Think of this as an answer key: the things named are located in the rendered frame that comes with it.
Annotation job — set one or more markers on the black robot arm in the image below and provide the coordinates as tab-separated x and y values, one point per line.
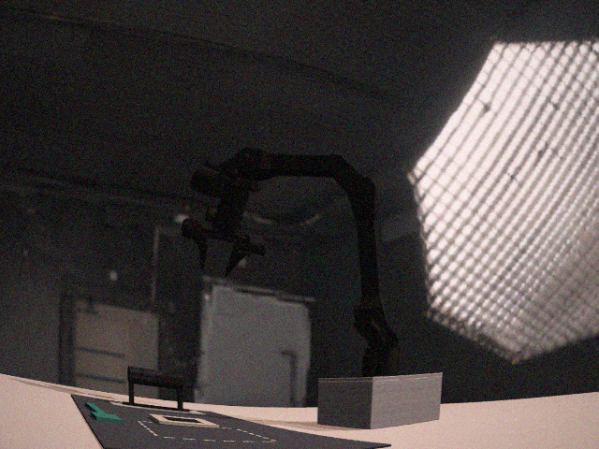
254	165

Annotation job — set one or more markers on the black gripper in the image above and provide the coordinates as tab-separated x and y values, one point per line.
226	224

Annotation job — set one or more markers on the beige square tile with black centre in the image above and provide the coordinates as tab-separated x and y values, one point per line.
182	421

